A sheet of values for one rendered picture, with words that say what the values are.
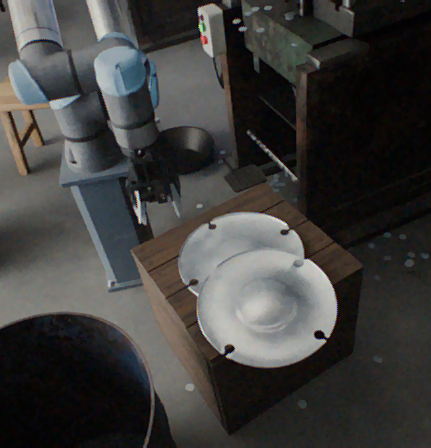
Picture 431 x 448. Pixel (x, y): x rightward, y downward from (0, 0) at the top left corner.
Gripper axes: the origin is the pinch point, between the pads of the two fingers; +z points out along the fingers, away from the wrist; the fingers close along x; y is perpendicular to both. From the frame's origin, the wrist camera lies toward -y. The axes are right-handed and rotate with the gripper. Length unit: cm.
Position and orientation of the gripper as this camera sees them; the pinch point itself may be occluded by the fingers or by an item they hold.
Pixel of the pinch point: (161, 214)
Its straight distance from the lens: 104.6
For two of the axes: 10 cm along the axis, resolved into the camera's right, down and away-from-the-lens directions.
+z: 1.3, 7.1, 7.0
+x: 9.8, -2.0, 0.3
